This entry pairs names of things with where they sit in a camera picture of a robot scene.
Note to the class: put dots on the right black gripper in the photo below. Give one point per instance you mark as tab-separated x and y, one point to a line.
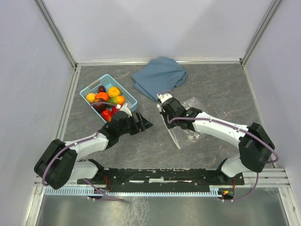
165	116

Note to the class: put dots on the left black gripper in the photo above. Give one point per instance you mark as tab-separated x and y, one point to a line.
142	125

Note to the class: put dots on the clear zip top bag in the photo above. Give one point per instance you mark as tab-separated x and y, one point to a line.
183	138

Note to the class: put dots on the bright red apple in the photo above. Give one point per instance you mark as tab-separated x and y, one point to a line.
115	109

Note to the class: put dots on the red bell pepper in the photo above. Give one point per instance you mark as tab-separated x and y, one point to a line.
106	115

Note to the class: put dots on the dark red apple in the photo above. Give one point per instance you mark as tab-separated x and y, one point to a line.
100	105

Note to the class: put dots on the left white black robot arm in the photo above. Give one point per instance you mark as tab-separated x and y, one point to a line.
60	161

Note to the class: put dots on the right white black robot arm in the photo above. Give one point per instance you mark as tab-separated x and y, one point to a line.
254	145

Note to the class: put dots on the blue folded cloth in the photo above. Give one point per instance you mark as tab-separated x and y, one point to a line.
157	76

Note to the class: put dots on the green orange mango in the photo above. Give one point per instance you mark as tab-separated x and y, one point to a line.
118	100

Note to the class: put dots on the orange tangerine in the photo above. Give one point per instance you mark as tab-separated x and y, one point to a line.
114	92

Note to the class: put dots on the orange persimmon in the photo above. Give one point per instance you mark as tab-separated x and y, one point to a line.
102	95

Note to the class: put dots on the small dark plum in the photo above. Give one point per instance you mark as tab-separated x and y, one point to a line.
102	89

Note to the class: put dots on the light blue plastic basket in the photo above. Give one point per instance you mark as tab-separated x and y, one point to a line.
107	81

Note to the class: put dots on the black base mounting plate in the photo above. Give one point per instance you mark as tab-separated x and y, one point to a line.
163	180

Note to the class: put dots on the small yellow orange fruit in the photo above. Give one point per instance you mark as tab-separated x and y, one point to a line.
91	97

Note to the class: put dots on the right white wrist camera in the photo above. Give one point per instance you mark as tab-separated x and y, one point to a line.
164	97

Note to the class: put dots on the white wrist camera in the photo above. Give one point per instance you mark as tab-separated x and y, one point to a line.
124	108
164	97

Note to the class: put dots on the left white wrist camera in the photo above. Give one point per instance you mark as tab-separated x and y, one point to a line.
124	108

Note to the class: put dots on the aluminium frame profiles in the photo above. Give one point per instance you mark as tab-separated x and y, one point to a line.
33	212

